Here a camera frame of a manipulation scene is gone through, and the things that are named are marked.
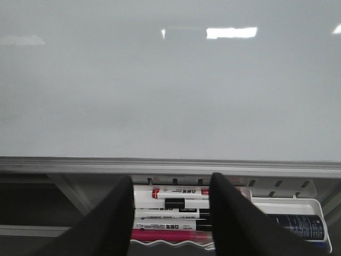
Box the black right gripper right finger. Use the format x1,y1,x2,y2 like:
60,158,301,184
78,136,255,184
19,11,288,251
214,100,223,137
209,173,328,255

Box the red-capped white marker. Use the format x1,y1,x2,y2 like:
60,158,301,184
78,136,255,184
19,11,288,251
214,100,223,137
151,187,209,200

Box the black-capped white marker middle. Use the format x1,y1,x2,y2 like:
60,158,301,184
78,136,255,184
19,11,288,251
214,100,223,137
135,209,210,219

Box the black-capped white marker lower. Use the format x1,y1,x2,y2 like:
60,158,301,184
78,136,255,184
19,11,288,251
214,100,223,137
133,219,212,231

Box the pink marker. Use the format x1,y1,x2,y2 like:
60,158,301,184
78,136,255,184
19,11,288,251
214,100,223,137
131,229,213,243

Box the white plastic marker tray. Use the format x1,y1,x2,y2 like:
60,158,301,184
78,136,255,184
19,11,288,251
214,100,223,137
131,179,332,252

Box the white whiteboard with aluminium frame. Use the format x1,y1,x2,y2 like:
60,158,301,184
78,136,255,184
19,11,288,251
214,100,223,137
1,1,340,178

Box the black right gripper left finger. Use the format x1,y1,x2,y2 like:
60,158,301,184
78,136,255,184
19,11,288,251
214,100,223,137
30,175,134,255

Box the black-capped white marker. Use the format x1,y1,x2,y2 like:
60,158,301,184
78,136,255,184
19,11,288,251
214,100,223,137
135,198,209,209
135,209,210,219
133,219,212,231

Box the black-capped white marker upper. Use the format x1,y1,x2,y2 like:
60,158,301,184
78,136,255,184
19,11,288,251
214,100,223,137
135,198,209,209

